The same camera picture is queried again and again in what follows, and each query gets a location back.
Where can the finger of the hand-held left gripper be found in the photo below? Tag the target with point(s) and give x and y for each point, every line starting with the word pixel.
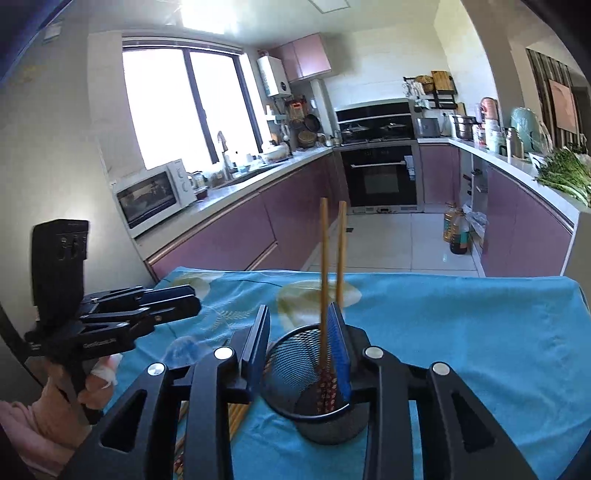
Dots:
pixel 178 310
pixel 173 293

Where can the pink base cabinets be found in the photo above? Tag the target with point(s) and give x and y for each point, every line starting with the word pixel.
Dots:
pixel 240 226
pixel 521 226

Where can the black wall rack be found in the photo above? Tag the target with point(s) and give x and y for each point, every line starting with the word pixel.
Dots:
pixel 434 87

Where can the black built-in oven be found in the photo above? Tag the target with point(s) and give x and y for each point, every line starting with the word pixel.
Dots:
pixel 378 177

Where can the bunch of leafy greens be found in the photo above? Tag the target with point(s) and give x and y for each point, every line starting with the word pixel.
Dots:
pixel 565 175

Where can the yellow oil bottle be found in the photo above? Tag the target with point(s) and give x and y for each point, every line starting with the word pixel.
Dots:
pixel 450 221

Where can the white toaster oven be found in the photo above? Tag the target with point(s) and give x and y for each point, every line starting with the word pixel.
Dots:
pixel 152 198

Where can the lidded cooking pot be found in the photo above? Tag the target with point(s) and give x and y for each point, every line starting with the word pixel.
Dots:
pixel 393 128
pixel 355 130

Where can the pink wall cabinet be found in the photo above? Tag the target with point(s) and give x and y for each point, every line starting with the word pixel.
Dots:
pixel 304 57

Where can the white bowl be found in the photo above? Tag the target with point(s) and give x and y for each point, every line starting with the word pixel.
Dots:
pixel 275 153

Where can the green countertop appliance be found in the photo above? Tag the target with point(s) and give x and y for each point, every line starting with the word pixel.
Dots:
pixel 526 127

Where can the black mesh utensil holder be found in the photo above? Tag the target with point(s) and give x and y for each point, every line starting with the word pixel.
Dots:
pixel 286 369

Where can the black range hood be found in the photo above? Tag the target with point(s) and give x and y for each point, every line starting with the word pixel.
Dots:
pixel 374 113

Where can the blue floral tablecloth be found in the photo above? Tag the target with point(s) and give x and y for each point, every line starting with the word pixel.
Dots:
pixel 438 323

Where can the white water heater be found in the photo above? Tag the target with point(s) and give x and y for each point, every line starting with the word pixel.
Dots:
pixel 274 76

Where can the bundle of wooden chopsticks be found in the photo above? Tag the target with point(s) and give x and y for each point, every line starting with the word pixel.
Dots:
pixel 238 417

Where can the tall steel pot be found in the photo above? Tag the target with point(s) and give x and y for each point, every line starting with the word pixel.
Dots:
pixel 464 128

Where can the hanging black pan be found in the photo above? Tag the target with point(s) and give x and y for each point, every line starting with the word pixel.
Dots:
pixel 311 122

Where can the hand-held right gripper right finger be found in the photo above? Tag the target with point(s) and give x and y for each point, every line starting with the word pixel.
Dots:
pixel 339 355

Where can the ceiling light panel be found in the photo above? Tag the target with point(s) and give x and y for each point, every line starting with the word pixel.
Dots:
pixel 328 3

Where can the pink thermos jug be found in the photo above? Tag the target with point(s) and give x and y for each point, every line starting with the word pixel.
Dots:
pixel 488 110

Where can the white plastic bag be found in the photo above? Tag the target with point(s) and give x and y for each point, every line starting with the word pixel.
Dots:
pixel 476 221

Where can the red-tipped wooden chopstick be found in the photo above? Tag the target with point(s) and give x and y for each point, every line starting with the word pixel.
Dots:
pixel 340 254
pixel 323 258

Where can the oil bottles on floor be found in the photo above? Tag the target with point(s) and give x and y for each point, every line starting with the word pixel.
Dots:
pixel 460 240

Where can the person's left hand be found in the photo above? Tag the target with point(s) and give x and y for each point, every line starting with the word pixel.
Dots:
pixel 94 390

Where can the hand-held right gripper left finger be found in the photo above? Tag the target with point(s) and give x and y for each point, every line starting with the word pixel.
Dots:
pixel 257 344

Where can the kitchen window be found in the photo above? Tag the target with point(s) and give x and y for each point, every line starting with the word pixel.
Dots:
pixel 157 101

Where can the grey refrigerator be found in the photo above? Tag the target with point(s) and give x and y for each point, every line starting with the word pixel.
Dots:
pixel 46 138

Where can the steel thermos bottle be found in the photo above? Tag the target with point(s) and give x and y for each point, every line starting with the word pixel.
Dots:
pixel 513 145

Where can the framed wall picture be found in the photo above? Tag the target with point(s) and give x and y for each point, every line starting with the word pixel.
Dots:
pixel 563 106

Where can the steel sink faucet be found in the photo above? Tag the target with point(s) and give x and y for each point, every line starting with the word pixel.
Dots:
pixel 223 147

